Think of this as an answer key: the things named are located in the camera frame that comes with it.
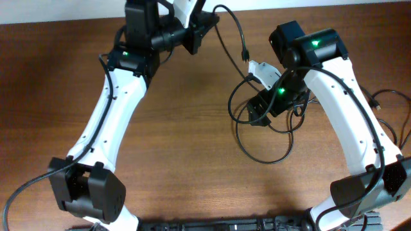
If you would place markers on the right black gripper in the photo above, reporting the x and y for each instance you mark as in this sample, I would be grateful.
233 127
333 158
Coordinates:
254 106

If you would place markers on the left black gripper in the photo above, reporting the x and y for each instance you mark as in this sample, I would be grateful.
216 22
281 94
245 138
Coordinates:
197 28

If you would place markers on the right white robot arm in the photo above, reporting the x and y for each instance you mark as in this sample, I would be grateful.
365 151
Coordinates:
319 64

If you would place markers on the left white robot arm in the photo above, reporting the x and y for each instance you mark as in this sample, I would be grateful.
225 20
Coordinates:
84 183

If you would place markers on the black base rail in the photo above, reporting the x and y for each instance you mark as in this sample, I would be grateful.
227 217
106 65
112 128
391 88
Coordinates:
371 221

